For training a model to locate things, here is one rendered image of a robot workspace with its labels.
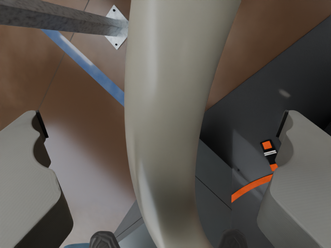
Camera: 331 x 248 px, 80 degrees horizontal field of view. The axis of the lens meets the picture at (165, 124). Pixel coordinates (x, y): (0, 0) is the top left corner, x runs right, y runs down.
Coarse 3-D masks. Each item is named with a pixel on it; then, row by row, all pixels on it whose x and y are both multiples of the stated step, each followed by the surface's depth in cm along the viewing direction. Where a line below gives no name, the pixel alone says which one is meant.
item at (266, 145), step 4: (264, 144) 130; (268, 144) 129; (272, 144) 129; (264, 148) 131; (268, 148) 130; (272, 148) 130; (264, 152) 132; (268, 152) 130; (272, 152) 128; (268, 156) 130; (272, 156) 129; (268, 160) 130; (272, 160) 129; (272, 164) 129; (276, 164) 128; (272, 168) 130
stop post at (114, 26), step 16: (0, 0) 66; (16, 0) 72; (32, 0) 79; (0, 16) 68; (16, 16) 72; (32, 16) 77; (48, 16) 82; (64, 16) 89; (80, 16) 100; (96, 16) 115; (112, 16) 135; (80, 32) 106; (96, 32) 117; (112, 32) 131
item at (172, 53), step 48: (144, 0) 5; (192, 0) 4; (240, 0) 5; (144, 48) 5; (192, 48) 5; (144, 96) 6; (192, 96) 6; (144, 144) 7; (192, 144) 7; (144, 192) 8; (192, 192) 9; (192, 240) 11
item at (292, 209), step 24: (288, 120) 10; (288, 144) 8; (312, 144) 8; (288, 168) 7; (312, 168) 7; (288, 192) 6; (312, 192) 6; (264, 216) 6; (288, 216) 5; (312, 216) 5; (288, 240) 6; (312, 240) 5
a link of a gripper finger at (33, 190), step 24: (24, 120) 9; (0, 144) 8; (24, 144) 8; (0, 168) 7; (24, 168) 7; (48, 168) 7; (0, 192) 6; (24, 192) 6; (48, 192) 6; (0, 216) 5; (24, 216) 5; (48, 216) 5; (0, 240) 5; (24, 240) 5; (48, 240) 6
